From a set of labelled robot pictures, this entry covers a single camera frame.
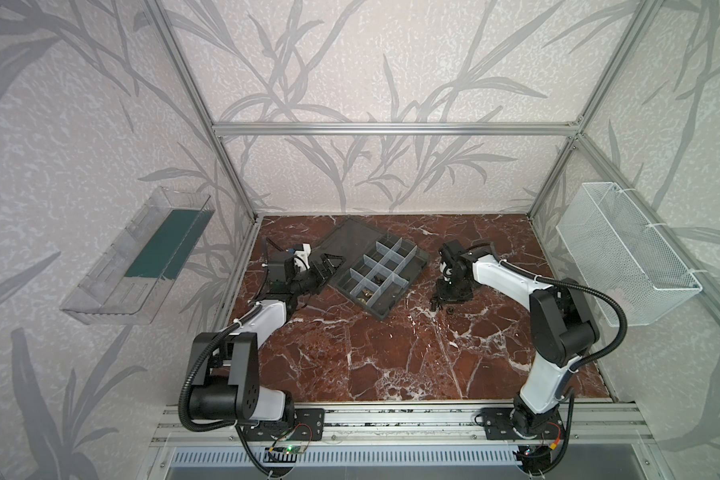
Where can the clear wall shelf green mat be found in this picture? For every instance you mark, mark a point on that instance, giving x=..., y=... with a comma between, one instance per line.
x=135, y=274

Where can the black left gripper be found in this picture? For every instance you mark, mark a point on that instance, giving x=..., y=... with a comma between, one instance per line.
x=318, y=271

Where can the grey compartment organizer box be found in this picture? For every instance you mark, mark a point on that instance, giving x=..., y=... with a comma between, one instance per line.
x=377, y=267

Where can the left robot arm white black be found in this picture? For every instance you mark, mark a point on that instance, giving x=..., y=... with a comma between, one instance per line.
x=222, y=385

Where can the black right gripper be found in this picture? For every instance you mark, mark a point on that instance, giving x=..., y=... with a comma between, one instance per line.
x=450, y=287

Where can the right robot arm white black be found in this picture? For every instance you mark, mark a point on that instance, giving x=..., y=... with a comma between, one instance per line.
x=563, y=328

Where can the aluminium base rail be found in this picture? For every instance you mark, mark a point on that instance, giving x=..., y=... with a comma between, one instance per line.
x=595, y=421

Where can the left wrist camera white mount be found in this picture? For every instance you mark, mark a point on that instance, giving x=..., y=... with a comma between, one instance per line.
x=301, y=255

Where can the white wire mesh basket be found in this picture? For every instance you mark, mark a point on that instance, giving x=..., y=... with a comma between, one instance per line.
x=619, y=252

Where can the small circuit board green led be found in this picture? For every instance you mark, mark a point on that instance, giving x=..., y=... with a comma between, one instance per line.
x=284, y=454

